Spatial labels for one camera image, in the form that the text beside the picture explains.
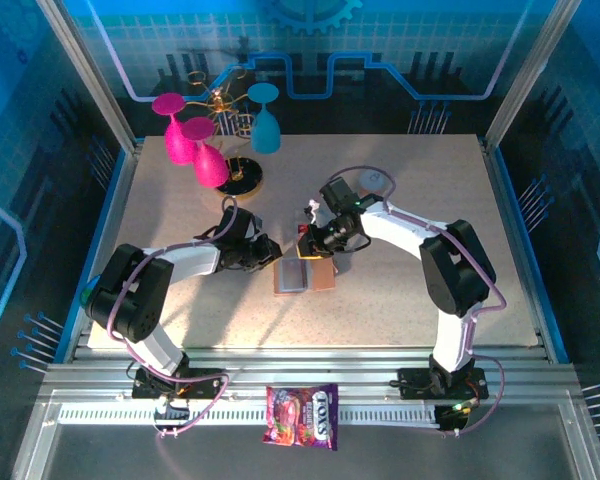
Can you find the red credit card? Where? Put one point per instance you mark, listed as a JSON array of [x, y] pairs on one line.
[[302, 229]]

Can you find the brown leather card holder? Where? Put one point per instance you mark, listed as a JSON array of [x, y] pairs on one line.
[[322, 277]]

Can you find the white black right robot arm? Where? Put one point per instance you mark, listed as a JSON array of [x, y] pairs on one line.
[[395, 230]]

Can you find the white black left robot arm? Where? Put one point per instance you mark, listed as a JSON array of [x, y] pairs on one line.
[[195, 262]]

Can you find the paper cup with white lid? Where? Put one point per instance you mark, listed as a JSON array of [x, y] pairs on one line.
[[372, 179]]

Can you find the pink plastic goblet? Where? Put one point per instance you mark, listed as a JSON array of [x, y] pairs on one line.
[[180, 145], [211, 167]]

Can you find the blue plastic goblet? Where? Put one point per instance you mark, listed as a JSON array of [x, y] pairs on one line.
[[265, 135]]

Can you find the purple candy bag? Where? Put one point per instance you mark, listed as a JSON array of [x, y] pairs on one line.
[[300, 415]]

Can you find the blue green round object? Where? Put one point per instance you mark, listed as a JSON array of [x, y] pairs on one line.
[[87, 295]]

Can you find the small controller board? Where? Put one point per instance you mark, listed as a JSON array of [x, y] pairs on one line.
[[172, 412], [452, 417]]

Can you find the aluminium table frame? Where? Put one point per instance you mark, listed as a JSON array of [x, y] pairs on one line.
[[330, 371]]

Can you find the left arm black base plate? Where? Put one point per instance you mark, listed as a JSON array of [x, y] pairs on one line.
[[205, 380]]

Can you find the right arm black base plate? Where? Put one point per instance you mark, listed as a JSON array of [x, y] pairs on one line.
[[415, 382]]

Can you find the aluminium frame post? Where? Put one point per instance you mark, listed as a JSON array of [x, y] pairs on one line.
[[91, 75], [528, 75]]

